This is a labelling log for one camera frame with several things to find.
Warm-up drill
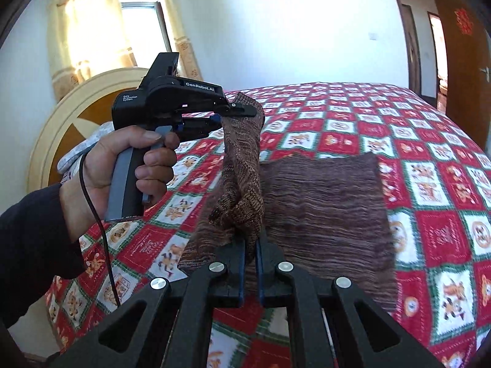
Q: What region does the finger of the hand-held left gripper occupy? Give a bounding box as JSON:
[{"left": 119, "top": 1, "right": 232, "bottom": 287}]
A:
[
  {"left": 208, "top": 101, "right": 258, "bottom": 118},
  {"left": 183, "top": 116, "right": 224, "bottom": 139}
]

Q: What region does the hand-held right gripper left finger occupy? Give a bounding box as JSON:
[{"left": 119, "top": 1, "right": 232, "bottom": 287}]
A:
[{"left": 50, "top": 234, "right": 248, "bottom": 368}]

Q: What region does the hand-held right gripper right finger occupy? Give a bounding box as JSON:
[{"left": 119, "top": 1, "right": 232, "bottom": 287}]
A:
[{"left": 255, "top": 233, "right": 446, "bottom": 368}]

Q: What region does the brown knit sweater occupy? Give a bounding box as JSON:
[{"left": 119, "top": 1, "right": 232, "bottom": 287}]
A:
[{"left": 177, "top": 91, "right": 398, "bottom": 312}]

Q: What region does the person's left hand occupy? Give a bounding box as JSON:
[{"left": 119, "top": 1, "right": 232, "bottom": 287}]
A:
[{"left": 70, "top": 125, "right": 179, "bottom": 239}]

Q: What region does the window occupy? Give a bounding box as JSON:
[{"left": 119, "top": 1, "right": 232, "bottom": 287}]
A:
[{"left": 114, "top": 0, "right": 172, "bottom": 70}]

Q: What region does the white patterned pillow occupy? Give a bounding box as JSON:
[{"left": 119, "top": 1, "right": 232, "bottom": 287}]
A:
[{"left": 57, "top": 122, "right": 116, "bottom": 174}]

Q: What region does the cream wooden headboard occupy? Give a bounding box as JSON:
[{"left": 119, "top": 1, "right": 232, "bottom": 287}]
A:
[{"left": 27, "top": 67, "right": 155, "bottom": 197}]

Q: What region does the red printed bear blanket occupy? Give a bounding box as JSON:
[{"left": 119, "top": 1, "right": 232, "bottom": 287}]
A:
[{"left": 43, "top": 81, "right": 491, "bottom": 368}]

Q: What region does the brown wooden door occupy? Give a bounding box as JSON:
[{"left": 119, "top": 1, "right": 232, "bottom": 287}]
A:
[{"left": 433, "top": 0, "right": 491, "bottom": 151}]

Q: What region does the red paper door decoration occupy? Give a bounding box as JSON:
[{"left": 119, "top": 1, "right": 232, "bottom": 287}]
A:
[{"left": 454, "top": 7, "right": 473, "bottom": 36}]

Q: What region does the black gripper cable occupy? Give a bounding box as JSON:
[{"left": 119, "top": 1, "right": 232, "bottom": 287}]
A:
[{"left": 78, "top": 149, "right": 122, "bottom": 310}]

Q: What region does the dark wooden door frame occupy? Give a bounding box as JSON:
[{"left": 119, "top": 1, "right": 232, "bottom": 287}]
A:
[{"left": 387, "top": 0, "right": 423, "bottom": 98}]

